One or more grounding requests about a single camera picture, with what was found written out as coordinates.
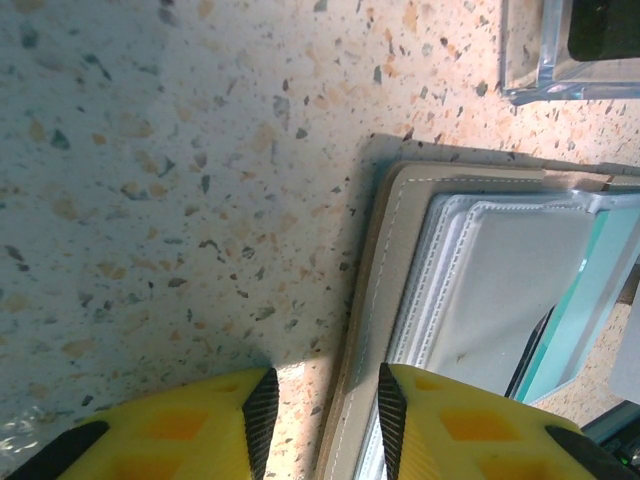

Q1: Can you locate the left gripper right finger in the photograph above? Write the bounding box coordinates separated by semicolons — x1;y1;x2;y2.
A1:
377;362;640;480

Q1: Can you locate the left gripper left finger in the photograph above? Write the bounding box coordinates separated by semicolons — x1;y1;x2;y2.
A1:
7;366;281;480

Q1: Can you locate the black credit card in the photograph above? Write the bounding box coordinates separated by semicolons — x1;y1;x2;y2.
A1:
567;0;640;62
504;302;557;399

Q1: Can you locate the grey card holder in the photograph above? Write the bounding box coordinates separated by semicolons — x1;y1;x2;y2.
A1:
314;158;640;480

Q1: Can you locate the teal credit card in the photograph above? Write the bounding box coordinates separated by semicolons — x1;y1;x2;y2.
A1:
514;207;640;404

